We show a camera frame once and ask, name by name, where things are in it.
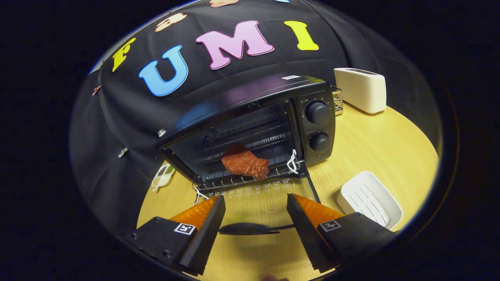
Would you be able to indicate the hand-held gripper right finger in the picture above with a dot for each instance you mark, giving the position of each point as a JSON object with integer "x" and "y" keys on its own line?
{"x": 306, "y": 238}

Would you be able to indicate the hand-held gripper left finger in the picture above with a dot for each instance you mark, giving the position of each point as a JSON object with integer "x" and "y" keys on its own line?
{"x": 205, "y": 238}

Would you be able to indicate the red meat slice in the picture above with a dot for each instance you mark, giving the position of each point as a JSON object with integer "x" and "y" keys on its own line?
{"x": 244, "y": 164}

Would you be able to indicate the black toaster oven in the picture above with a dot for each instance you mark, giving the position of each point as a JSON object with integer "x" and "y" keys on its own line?
{"x": 273, "y": 88}

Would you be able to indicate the white slot toaster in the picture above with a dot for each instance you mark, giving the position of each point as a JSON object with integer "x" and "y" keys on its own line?
{"x": 363, "y": 93}

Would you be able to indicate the white ridged dish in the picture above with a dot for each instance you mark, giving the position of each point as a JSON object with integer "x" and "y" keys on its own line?
{"x": 351, "y": 195}

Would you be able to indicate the divided seasoning dish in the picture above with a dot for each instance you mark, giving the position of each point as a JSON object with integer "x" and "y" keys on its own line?
{"x": 162, "y": 177}

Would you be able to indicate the silver cloth clip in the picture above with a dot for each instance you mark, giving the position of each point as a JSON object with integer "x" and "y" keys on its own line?
{"x": 123, "y": 152}

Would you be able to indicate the red cloth clip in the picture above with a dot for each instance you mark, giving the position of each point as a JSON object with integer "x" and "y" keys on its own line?
{"x": 96, "y": 90}

